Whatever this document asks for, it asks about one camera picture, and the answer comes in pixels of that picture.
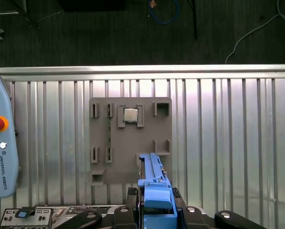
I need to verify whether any green RAM stick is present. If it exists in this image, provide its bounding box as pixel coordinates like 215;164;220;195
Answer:
107;104;113;163

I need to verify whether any hard disk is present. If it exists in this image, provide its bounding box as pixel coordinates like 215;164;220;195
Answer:
135;152;180;229

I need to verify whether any black PC case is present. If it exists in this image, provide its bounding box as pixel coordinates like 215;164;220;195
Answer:
0;204;133;229

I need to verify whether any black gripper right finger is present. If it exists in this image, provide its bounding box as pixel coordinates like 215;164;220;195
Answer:
172;187;267;229

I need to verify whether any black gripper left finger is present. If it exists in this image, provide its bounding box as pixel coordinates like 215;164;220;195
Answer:
57;187;140;229

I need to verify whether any white floor cable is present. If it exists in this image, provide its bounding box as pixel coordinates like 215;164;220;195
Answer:
224;0;285;65

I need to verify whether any blue floor cable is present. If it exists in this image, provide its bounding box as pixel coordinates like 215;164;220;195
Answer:
148;0;180;25

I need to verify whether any grey parts rack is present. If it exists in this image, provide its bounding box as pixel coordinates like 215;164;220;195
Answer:
89;96;173;187

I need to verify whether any black desk leg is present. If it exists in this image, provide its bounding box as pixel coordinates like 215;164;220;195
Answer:
187;0;198;40

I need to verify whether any metal stand frame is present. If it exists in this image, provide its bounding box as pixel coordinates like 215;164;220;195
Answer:
0;0;42;31

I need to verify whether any pale blue teach pendant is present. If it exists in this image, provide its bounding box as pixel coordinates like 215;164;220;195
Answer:
0;73;20;200

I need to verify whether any silver CPU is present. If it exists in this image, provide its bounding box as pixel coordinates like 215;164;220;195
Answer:
123;107;139;123

